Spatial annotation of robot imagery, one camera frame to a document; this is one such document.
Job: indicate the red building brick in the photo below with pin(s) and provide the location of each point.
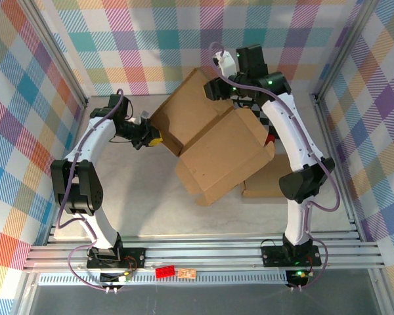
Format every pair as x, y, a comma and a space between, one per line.
165, 272

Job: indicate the aluminium side rail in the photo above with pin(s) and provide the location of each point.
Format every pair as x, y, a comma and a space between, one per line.
346, 203

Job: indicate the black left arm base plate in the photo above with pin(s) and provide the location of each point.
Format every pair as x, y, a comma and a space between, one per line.
131, 256

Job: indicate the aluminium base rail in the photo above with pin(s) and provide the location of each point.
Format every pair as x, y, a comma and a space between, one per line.
200, 254

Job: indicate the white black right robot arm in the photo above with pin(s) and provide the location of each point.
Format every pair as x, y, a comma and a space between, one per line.
292, 131

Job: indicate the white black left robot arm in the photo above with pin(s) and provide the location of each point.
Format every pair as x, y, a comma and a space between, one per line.
92, 144

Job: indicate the aluminium frame post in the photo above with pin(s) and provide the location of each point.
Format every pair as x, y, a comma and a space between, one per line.
52, 52
344, 49

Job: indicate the red toy block piece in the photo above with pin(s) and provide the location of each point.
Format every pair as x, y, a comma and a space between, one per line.
270, 139

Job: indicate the small orange circuit board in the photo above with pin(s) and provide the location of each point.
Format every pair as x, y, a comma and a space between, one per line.
187, 273

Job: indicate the black grey chessboard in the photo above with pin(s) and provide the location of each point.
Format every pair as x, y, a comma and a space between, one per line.
268, 126

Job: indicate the brown cardboard box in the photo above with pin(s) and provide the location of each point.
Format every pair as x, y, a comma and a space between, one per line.
266, 187
216, 147

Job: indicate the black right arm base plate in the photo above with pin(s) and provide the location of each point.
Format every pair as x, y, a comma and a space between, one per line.
272, 256

